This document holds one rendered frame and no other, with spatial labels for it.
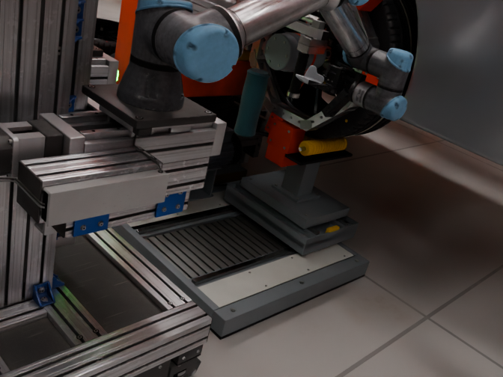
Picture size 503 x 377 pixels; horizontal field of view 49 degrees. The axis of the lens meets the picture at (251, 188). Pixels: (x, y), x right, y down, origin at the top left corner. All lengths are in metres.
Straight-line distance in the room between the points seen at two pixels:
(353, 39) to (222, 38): 0.61
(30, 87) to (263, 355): 1.10
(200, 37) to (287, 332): 1.21
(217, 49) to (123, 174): 0.31
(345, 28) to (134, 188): 0.77
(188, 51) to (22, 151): 0.37
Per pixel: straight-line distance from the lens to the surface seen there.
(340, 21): 1.57
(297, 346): 1.97
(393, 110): 1.64
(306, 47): 1.85
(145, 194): 1.16
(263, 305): 1.96
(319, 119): 2.10
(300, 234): 2.26
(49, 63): 1.30
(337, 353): 2.00
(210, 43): 1.10
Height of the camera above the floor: 1.22
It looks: 24 degrees down
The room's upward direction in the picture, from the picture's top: 14 degrees clockwise
